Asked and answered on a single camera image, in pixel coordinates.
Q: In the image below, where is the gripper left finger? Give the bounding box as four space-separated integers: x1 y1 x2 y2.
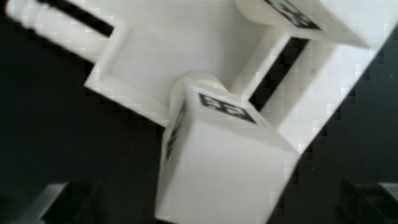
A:
11 182 93 224

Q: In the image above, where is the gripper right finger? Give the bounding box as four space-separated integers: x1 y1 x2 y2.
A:
335 180 398 224

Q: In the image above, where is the white chair leg block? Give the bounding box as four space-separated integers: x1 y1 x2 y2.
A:
155 72 301 224

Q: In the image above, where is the white chair seat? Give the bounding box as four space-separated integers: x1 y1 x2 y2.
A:
6 0 292 125

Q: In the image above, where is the white chair leg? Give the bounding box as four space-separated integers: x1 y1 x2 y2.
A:
235 0 398 48

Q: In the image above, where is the white U-shaped boundary frame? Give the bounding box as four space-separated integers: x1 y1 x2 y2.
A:
260 33 398 156

